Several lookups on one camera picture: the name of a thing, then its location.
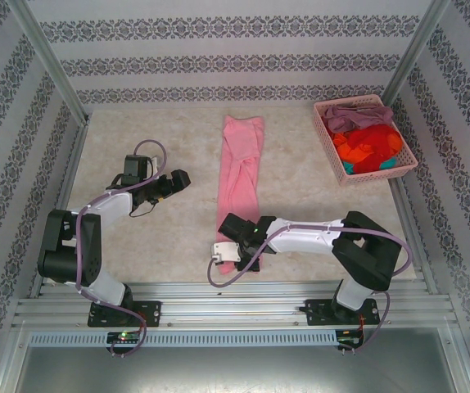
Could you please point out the pink t-shirt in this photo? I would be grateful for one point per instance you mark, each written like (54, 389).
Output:
(239, 163)

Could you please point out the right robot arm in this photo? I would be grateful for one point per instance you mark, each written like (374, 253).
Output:
(366, 254)

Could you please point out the teal garment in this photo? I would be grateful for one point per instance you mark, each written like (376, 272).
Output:
(349, 168)

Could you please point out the orange garment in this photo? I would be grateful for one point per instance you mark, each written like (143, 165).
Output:
(351, 153)

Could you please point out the pink plastic basket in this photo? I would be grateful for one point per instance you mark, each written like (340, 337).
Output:
(321, 118)

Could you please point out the grey metal sheet panel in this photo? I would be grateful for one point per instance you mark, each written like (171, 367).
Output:
(235, 372)

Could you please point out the red garment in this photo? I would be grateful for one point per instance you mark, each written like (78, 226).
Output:
(374, 143)

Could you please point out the purple garment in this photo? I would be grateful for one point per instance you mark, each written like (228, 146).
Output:
(362, 118)

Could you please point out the aluminium rail frame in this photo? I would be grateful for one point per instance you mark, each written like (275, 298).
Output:
(235, 303)

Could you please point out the aluminium side rail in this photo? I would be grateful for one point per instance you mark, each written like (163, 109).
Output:
(400, 196)
(73, 159)

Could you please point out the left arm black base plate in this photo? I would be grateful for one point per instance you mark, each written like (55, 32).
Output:
(153, 313)

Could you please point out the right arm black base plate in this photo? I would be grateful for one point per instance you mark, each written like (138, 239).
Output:
(317, 313)

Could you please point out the aluminium frame post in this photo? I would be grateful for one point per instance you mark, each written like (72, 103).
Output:
(53, 65)
(417, 51)

